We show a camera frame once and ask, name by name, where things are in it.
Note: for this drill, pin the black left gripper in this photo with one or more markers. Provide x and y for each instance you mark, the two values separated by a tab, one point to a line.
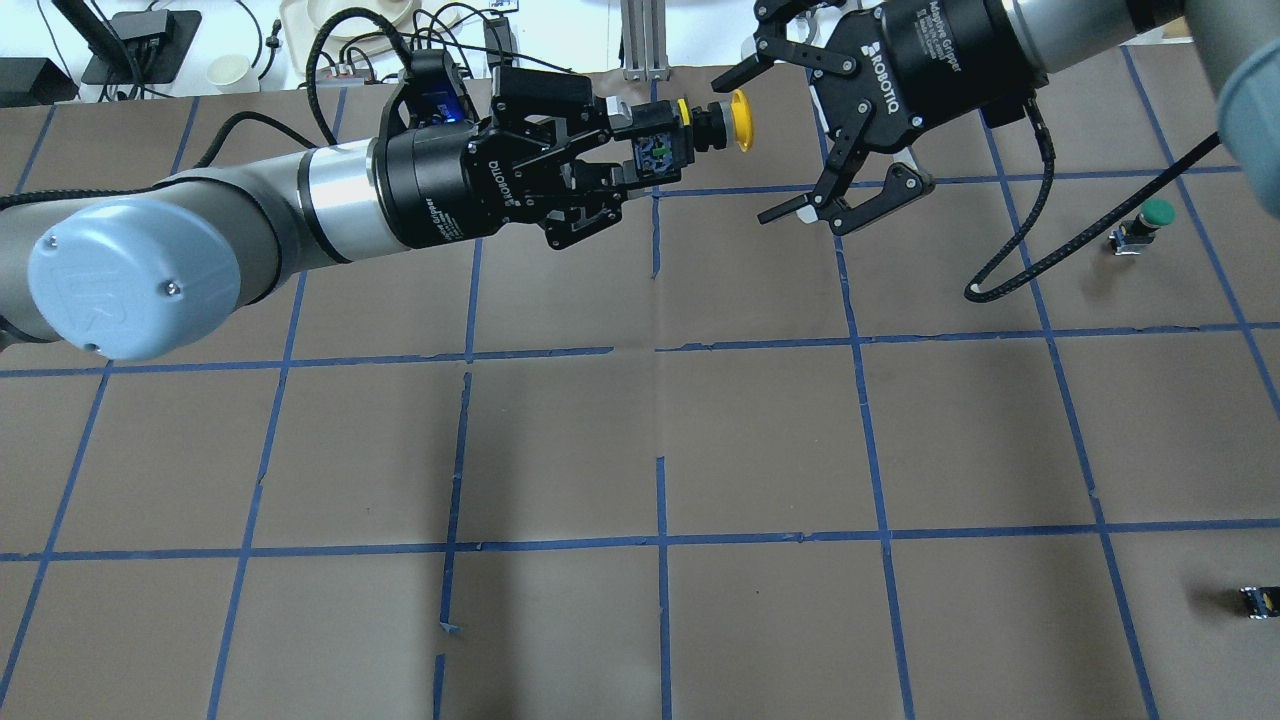
445	190

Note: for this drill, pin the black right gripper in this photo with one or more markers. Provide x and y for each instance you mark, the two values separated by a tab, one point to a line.
925	65

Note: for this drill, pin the yellow push button switch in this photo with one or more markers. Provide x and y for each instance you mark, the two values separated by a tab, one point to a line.
665	136

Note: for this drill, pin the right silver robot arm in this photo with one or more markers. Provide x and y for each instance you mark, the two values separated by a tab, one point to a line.
1236	43

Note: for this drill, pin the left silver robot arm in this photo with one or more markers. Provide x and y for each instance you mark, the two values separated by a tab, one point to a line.
132	275

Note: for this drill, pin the black monitor stand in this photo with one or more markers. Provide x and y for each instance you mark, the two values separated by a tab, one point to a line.
132	48

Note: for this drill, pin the white paper cup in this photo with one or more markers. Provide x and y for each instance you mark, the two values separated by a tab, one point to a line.
233	74

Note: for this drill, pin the small black contact block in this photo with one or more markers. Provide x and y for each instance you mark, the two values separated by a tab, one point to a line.
1260	601

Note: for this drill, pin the aluminium frame post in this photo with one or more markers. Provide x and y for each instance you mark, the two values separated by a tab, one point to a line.
643	40

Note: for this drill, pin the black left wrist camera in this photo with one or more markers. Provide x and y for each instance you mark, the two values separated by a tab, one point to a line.
431	92

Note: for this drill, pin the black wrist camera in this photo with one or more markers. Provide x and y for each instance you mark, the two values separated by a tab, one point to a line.
431	92
1007	109

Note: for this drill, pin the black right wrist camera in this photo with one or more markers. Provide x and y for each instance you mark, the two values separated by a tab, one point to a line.
1007	109

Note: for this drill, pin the green push button switch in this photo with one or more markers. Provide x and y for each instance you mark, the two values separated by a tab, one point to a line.
1134	236

